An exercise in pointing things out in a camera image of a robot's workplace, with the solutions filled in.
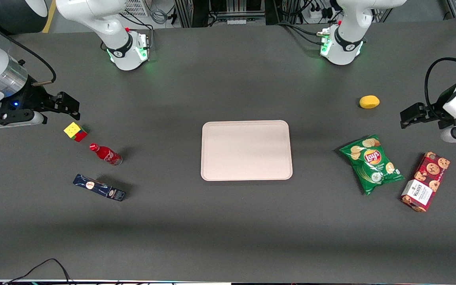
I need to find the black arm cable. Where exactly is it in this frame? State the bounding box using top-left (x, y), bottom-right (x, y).
top-left (425, 27), bottom-right (456, 119)
top-left (0, 12), bottom-right (57, 86)

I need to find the multicoloured puzzle cube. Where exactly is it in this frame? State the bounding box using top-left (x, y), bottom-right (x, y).
top-left (63, 122), bottom-right (88, 143)

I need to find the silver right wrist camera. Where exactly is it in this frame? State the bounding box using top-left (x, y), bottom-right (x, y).
top-left (0, 109), bottom-right (48, 130)

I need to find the green chips bag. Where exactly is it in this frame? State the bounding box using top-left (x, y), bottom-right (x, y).
top-left (339, 134), bottom-right (405, 196)

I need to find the red cookie box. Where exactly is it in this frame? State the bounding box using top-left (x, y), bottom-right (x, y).
top-left (400, 152), bottom-right (450, 213)

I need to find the dark blue snack box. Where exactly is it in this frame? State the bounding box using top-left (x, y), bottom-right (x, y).
top-left (73, 174), bottom-right (126, 202)

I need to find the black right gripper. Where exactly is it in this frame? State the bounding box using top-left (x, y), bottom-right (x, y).
top-left (12, 81), bottom-right (81, 121)

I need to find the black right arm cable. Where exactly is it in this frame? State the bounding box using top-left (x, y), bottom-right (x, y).
top-left (0, 12), bottom-right (57, 86)

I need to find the white power strip with plugs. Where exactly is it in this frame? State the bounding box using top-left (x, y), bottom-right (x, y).
top-left (306, 3), bottom-right (334, 21)

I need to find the black base cable bundle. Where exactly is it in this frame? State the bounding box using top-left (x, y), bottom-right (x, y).
top-left (276, 22), bottom-right (324, 46)

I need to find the red coke bottle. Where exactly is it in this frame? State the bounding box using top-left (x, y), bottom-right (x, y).
top-left (89, 143), bottom-right (123, 166)

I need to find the pale pink plastic tray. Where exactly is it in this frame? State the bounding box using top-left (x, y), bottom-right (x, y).
top-left (201, 120), bottom-right (293, 181)

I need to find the black aluminium frame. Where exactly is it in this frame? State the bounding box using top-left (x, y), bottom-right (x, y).
top-left (174, 0), bottom-right (213, 28)

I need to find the white perforated box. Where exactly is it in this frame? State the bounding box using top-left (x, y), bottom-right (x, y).
top-left (122, 0), bottom-right (150, 17)

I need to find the yellow lemon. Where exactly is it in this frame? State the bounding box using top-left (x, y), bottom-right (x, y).
top-left (359, 95), bottom-right (380, 109)

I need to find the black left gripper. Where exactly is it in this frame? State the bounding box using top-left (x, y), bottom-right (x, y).
top-left (400, 84), bottom-right (456, 129)

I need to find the thin black table-edge cable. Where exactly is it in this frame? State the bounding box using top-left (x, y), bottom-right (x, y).
top-left (2, 258), bottom-right (72, 285)

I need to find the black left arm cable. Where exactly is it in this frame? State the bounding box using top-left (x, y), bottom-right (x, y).
top-left (425, 27), bottom-right (456, 119)

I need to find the grey coiled cable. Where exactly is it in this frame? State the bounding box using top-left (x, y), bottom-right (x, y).
top-left (150, 7), bottom-right (170, 25)

